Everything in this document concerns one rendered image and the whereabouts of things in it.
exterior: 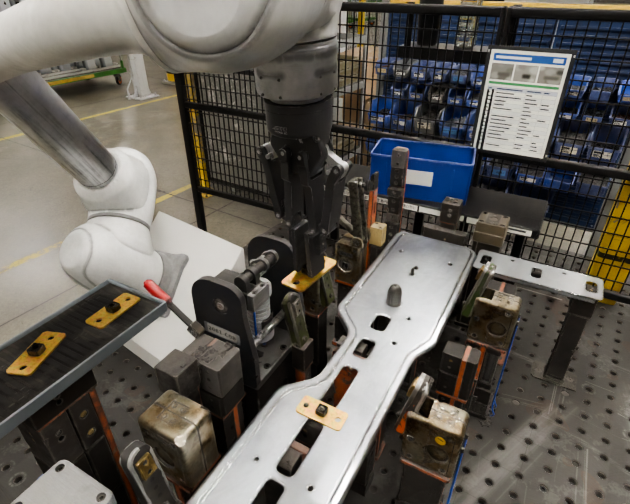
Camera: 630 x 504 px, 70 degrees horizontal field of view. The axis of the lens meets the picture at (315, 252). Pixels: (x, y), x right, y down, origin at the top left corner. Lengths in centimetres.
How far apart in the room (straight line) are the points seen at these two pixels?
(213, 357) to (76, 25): 55
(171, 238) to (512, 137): 106
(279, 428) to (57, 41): 60
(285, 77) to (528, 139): 112
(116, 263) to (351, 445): 69
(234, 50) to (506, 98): 125
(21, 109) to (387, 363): 81
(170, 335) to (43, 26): 95
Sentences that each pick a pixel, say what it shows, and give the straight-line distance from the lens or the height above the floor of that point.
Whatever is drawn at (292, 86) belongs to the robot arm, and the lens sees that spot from 48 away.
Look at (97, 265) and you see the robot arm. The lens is 115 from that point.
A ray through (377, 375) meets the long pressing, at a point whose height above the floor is 100.
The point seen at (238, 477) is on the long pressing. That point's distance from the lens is 74.
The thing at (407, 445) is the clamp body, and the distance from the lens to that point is 81.
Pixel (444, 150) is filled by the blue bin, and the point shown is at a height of 114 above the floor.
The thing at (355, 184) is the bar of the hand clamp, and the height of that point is 121.
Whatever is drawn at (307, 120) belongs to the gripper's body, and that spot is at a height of 149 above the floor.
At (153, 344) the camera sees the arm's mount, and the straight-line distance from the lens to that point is 130.
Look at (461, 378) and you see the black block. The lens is 97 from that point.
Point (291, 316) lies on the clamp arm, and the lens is 87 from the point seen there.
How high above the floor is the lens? 162
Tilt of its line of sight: 32 degrees down
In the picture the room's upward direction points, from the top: straight up
